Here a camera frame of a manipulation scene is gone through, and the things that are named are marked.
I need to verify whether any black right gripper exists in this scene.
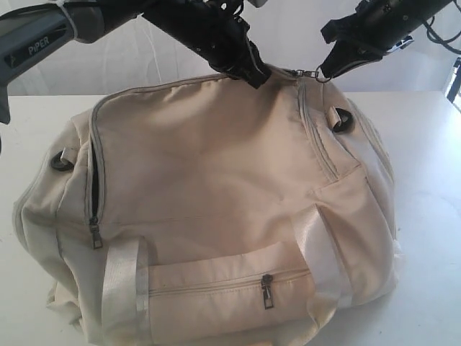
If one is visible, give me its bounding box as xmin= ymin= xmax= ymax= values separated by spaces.
xmin=320 ymin=3 xmax=414 ymax=79

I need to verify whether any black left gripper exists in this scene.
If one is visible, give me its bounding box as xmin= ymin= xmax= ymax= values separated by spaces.
xmin=201 ymin=14 xmax=272 ymax=89

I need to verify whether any beige duffel bag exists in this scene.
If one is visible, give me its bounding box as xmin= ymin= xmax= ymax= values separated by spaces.
xmin=14 ymin=68 xmax=400 ymax=345

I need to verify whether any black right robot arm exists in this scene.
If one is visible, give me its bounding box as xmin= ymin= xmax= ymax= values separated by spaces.
xmin=319 ymin=1 xmax=456 ymax=79

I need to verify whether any white backdrop curtain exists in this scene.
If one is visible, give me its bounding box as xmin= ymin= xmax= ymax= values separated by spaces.
xmin=8 ymin=0 xmax=456 ymax=96

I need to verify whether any dark object at right edge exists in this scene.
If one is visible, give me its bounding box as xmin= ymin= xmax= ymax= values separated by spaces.
xmin=445 ymin=57 xmax=460 ymax=104

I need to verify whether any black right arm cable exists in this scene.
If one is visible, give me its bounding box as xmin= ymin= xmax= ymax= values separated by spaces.
xmin=421 ymin=14 xmax=461 ymax=51

